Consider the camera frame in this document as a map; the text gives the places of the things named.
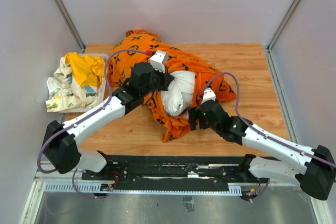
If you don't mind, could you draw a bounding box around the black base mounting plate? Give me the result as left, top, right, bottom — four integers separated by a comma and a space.
81, 155, 267, 185

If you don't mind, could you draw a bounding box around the left aluminium corner post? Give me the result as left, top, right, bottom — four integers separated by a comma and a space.
53, 0, 86, 52

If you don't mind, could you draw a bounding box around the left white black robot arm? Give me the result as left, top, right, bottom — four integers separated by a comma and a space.
40, 62, 174, 180

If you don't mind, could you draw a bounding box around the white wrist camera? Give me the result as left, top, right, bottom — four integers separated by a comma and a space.
202, 88, 216, 104
150, 50, 168, 73

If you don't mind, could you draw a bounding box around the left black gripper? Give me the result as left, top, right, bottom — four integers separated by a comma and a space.
140, 64, 174, 97

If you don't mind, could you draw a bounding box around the white pillow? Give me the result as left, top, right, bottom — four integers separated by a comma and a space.
161, 71, 195, 116

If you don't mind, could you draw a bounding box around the orange black-patterned plush pillowcase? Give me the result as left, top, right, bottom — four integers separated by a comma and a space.
108, 29, 237, 142

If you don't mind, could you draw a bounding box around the white plastic bin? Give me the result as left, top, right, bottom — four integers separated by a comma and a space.
58, 53, 110, 114

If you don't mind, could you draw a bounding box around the aluminium corner post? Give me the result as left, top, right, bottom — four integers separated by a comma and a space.
266, 0, 320, 50
53, 0, 86, 52

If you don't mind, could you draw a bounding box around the right aluminium corner post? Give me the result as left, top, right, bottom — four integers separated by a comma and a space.
266, 0, 320, 50

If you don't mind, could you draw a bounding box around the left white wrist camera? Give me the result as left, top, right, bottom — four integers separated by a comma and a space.
150, 50, 168, 73

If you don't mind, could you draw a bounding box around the grey slotted cable duct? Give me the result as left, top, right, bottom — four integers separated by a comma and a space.
44, 181, 243, 196

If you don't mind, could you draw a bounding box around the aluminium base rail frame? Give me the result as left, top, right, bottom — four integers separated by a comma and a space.
19, 48, 334, 224

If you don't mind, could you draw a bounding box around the yellow and white floral cloth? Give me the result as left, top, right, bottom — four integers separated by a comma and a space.
45, 52, 107, 113

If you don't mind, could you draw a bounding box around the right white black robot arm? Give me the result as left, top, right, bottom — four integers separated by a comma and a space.
188, 100, 335, 200

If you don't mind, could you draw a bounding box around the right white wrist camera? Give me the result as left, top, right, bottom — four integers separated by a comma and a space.
202, 88, 216, 104

